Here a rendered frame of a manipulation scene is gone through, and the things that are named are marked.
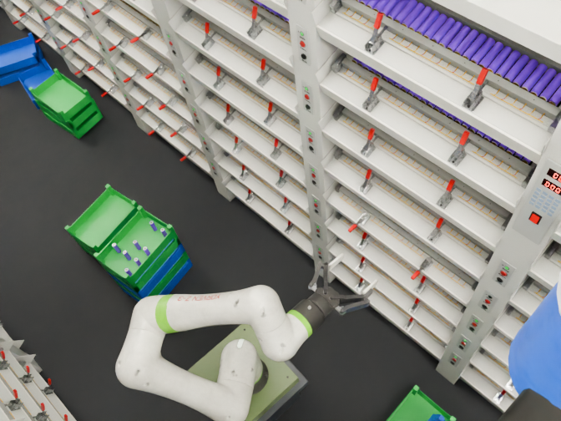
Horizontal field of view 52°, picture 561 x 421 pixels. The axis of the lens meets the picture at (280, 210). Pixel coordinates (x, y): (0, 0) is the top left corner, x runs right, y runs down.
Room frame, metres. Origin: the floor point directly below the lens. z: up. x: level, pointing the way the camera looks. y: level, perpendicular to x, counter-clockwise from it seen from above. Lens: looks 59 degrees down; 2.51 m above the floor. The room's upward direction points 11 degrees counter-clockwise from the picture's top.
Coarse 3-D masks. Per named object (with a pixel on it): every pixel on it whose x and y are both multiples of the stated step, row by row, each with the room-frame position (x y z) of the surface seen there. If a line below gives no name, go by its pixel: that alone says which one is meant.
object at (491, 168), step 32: (352, 64) 1.08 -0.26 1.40; (352, 96) 1.01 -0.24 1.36; (384, 96) 0.98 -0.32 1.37; (416, 96) 0.94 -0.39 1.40; (384, 128) 0.91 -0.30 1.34; (416, 128) 0.86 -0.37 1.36; (448, 128) 0.83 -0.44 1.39; (448, 160) 0.75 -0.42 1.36; (480, 160) 0.73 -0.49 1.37; (512, 160) 0.70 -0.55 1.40; (480, 192) 0.68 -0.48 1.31; (512, 192) 0.63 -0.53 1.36
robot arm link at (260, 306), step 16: (256, 288) 0.63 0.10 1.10; (176, 304) 0.69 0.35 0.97; (192, 304) 0.67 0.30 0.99; (208, 304) 0.65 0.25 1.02; (224, 304) 0.63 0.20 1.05; (240, 304) 0.60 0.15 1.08; (256, 304) 0.59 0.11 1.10; (272, 304) 0.58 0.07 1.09; (176, 320) 0.65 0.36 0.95; (192, 320) 0.63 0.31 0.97; (208, 320) 0.61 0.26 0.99; (224, 320) 0.60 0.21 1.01; (240, 320) 0.57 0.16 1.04; (256, 320) 0.56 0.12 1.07; (272, 320) 0.55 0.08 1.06
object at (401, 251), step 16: (336, 192) 1.10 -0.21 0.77; (336, 208) 1.04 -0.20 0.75; (352, 208) 1.02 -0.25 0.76; (368, 224) 0.95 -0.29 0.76; (384, 240) 0.88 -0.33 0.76; (400, 240) 0.86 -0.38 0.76; (400, 256) 0.81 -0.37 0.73; (416, 256) 0.79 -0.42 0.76; (432, 272) 0.73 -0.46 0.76; (448, 272) 0.71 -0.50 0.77; (448, 288) 0.66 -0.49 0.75; (464, 288) 0.65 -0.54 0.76; (464, 304) 0.61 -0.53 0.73
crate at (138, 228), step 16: (128, 224) 1.38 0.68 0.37; (144, 224) 1.40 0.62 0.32; (160, 224) 1.38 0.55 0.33; (112, 240) 1.31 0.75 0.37; (128, 240) 1.33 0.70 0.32; (144, 240) 1.31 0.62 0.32; (160, 240) 1.30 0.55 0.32; (96, 256) 1.23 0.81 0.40; (112, 256) 1.26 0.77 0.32; (144, 256) 1.23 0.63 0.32
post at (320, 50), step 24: (288, 0) 1.15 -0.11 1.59; (312, 0) 1.09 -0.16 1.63; (312, 24) 1.09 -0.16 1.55; (312, 48) 1.09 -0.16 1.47; (312, 72) 1.10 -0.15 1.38; (312, 96) 1.10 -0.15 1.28; (312, 120) 1.11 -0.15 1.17; (312, 192) 1.13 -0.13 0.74; (312, 216) 1.14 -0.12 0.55; (312, 240) 1.15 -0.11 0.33
